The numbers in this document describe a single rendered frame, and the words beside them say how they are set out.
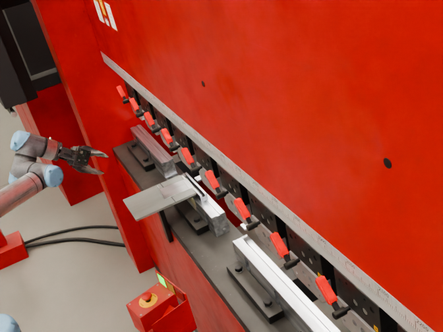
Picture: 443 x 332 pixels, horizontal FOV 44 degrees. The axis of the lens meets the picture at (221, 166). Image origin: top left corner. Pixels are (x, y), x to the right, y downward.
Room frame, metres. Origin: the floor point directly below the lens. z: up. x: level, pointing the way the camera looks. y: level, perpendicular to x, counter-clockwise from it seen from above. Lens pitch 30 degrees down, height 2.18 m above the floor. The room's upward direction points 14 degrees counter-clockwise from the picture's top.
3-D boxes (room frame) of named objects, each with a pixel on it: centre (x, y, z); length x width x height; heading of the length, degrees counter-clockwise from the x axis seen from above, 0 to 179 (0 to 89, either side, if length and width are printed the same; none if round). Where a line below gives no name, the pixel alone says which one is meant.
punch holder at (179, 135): (1.78, 0.08, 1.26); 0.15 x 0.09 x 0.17; 19
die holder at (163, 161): (2.46, 0.32, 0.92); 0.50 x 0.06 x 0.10; 19
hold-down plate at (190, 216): (1.89, 0.18, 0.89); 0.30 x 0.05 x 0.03; 19
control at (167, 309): (1.51, 0.35, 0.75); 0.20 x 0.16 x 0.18; 32
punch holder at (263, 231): (1.21, -0.11, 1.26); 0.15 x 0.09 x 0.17; 19
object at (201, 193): (1.92, 0.13, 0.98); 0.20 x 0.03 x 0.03; 19
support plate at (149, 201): (1.90, 0.28, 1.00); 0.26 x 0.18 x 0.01; 109
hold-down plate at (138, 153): (2.49, 0.39, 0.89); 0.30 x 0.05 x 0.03; 19
